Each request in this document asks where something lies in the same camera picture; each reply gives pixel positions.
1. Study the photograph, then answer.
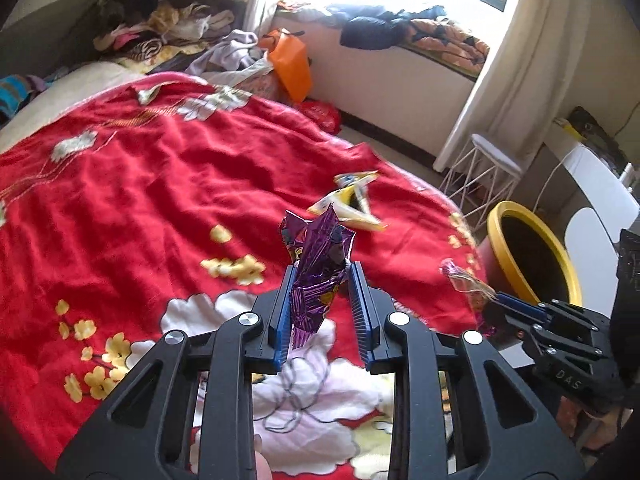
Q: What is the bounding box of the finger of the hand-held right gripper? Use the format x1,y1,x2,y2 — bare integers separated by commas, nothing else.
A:
481,305,538,346
492,291,551,323

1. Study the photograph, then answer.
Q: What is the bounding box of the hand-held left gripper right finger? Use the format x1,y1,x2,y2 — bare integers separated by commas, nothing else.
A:
350,262,586,480

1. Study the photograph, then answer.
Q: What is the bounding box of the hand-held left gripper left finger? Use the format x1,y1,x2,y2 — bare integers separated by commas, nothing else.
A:
55,265,297,480

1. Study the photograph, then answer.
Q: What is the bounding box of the purple foil wrapper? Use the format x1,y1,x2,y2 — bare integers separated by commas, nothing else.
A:
278,206,357,348

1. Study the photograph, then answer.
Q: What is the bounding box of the yellow rimmed trash bin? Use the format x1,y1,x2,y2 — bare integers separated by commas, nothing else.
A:
477,201,583,351

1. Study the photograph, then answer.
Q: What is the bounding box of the pink gold wrapper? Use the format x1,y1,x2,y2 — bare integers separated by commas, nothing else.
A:
440,257,501,336

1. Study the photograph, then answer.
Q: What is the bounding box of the yellow white snack wrapper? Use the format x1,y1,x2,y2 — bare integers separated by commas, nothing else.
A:
306,170,388,233

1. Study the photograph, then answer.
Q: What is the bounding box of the black bag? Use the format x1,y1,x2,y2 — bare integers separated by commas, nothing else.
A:
570,106,626,161

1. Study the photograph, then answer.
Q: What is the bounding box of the red floral blanket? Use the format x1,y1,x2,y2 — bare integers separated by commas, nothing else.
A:
0,72,488,480

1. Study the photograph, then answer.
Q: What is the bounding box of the small red plastic bag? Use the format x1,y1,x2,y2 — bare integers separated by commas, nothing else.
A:
300,101,342,135

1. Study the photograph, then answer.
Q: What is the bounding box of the cream curtain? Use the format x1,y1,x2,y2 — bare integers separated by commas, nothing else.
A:
432,0,576,173
242,0,281,46

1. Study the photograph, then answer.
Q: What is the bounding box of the orange paper bag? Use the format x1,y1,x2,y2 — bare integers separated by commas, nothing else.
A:
265,27,313,103

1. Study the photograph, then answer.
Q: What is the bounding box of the lilac garment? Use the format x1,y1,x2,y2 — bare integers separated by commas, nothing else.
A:
185,30,268,76

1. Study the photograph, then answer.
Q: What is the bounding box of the orange patterned blanket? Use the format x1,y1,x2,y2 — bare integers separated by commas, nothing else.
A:
400,7,491,73

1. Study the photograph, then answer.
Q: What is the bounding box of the dark blue jacket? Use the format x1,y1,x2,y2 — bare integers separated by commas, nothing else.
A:
340,4,416,51

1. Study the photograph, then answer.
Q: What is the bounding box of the cream bedding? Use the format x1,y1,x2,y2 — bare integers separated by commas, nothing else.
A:
0,62,146,156

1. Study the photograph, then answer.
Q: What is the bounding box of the pile of mixed clothes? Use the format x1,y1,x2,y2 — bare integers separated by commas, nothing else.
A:
80,0,246,68

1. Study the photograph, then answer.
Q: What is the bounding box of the striped blue cloth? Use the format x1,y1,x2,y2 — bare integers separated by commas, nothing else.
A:
0,74,46,121

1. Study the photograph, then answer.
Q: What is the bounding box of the white wire stool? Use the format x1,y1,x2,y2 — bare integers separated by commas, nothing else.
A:
439,133,523,213

